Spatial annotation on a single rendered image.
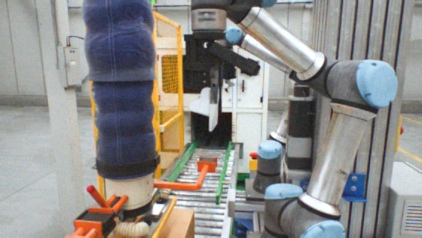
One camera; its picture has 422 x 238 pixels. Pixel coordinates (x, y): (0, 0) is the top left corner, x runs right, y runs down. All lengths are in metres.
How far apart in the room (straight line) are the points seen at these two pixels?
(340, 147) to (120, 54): 0.69
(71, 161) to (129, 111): 1.65
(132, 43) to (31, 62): 11.91
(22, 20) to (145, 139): 12.11
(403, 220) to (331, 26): 0.69
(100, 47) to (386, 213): 1.12
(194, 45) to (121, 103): 0.44
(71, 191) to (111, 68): 1.84
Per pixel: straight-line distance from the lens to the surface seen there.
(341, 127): 0.83
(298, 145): 1.16
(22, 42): 13.00
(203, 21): 0.61
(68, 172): 2.66
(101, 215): 0.99
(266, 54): 1.37
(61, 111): 2.54
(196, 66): 0.61
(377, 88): 0.82
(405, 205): 1.20
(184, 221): 1.42
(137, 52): 0.99
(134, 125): 1.01
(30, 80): 12.93
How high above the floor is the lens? 1.66
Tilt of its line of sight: 11 degrees down
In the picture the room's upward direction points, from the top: straight up
